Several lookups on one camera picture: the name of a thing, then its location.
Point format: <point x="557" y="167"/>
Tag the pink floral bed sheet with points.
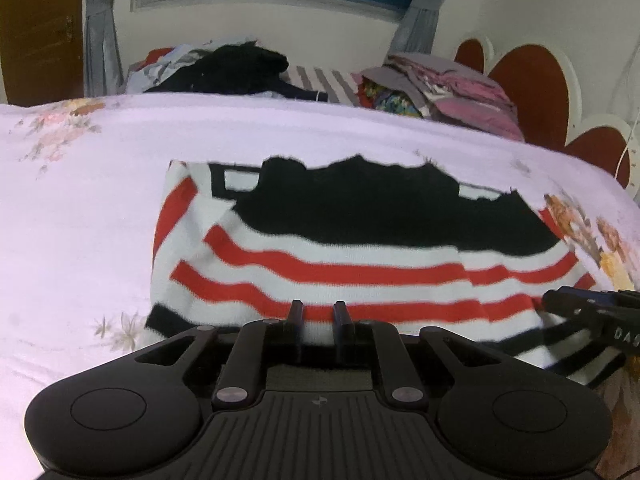
<point x="83" y="397"/>

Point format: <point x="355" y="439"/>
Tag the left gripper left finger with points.
<point x="258" y="345"/>

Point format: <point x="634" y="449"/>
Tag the folded pink grey bedding stack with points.
<point x="425" y="87"/>

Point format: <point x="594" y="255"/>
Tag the striped knit child sweater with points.
<point x="409" y="246"/>

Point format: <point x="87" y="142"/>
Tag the brown wooden door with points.
<point x="42" y="50"/>

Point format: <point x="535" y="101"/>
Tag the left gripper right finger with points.
<point x="378" y="346"/>

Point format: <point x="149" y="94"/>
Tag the red white scalloped headboard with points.
<point x="542" y="83"/>

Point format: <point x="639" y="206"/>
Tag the grey curtain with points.
<point x="102" y="66"/>
<point x="434" y="25"/>

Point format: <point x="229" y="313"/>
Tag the right grey curtain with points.
<point x="434" y="25"/>

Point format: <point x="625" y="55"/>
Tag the grey striped mattress cloth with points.
<point x="340" y="86"/>

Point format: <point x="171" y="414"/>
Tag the black clothes pile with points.
<point x="237" y="70"/>

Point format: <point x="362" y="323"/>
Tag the left grey curtain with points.
<point x="102" y="66"/>

